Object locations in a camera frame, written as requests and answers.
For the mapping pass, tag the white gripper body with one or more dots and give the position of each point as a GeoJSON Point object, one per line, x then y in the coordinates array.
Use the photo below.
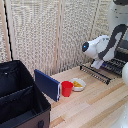
{"type": "Point", "coordinates": [97, 64]}

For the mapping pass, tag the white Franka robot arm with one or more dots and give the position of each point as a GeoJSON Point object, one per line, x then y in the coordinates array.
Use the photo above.
{"type": "Point", "coordinates": [101, 46]}

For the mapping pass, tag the yellow food pieces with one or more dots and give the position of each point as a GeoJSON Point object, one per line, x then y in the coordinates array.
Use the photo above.
{"type": "Point", "coordinates": [77, 84]}

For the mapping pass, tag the white bowl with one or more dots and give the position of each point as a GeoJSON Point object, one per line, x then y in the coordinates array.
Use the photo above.
{"type": "Point", "coordinates": [80, 88]}

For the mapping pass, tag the red plastic cup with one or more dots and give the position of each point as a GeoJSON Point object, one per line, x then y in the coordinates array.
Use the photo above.
{"type": "Point", "coordinates": [67, 89]}

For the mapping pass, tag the beige woven folding screen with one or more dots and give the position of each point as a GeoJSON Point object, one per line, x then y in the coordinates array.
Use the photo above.
{"type": "Point", "coordinates": [33, 33]}

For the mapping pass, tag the black fabric storage box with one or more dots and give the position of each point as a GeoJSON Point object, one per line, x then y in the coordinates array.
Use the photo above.
{"type": "Point", "coordinates": [20, 96]}

